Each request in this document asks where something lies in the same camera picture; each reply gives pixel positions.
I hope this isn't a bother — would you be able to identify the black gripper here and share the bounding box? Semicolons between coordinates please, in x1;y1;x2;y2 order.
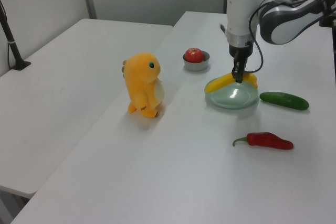
229;45;253;83

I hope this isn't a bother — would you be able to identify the yellow banana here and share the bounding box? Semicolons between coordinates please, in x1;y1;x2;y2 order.
204;73;259;94

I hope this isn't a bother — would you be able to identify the pale green plastic plate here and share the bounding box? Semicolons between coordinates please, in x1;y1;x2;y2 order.
204;81;259;110

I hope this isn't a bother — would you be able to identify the small grey bowl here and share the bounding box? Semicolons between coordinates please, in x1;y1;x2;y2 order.
182;50;211;72

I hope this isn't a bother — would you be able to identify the red apple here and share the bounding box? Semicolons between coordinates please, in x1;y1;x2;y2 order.
184;47;204;63

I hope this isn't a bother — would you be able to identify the green cucumber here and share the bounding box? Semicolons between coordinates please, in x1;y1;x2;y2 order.
259;91;310;111

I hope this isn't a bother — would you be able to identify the red chili pepper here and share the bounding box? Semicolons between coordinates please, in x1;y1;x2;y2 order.
232;132;294;151

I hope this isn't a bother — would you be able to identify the orange plush toy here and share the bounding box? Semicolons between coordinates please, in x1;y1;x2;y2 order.
121;52;166;119

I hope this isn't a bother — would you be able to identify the white side table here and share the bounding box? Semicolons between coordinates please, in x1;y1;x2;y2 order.
0;18;174;200

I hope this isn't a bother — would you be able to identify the black pole with clamp base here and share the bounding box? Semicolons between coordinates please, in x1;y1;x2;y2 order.
0;0;32;71

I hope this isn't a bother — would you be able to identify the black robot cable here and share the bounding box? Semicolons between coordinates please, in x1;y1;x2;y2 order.
244;0;336;74

